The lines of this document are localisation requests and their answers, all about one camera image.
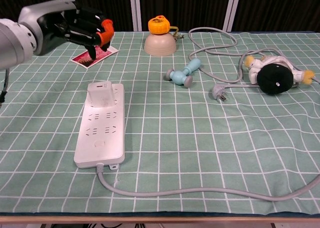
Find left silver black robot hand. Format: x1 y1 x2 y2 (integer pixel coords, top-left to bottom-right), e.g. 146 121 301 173
18 0 116 60

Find white cube charger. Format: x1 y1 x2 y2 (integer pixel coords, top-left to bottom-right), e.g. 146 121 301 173
86 81 115 108

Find white power strip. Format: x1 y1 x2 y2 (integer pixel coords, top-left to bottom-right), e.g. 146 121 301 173
73 83 126 170

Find red picture booklet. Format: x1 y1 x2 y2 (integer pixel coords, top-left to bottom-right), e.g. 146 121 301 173
70 45 120 70

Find orange pumpkin toy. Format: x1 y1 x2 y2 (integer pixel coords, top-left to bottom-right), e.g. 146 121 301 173
147 15 171 35

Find beige upturned bowl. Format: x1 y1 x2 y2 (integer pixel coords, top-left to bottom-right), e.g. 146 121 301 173
143 33 177 57

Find light blue roller massager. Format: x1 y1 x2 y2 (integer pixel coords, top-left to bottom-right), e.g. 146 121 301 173
164 58 202 89

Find green checked tablecloth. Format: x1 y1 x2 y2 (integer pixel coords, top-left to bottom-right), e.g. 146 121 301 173
0 31 320 215

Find black headed plush doll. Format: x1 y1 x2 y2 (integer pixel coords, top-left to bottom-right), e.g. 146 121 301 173
243 54 316 95

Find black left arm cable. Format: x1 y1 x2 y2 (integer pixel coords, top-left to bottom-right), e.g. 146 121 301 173
0 67 11 106

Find metal clip with yellow strap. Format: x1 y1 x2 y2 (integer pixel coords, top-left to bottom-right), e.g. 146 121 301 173
169 26 186 42

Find dark folding screen white frame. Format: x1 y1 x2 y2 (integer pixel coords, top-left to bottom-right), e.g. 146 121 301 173
0 0 320 33

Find grey power cable with plug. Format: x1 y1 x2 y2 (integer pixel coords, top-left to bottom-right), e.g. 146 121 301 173
95 27 320 202

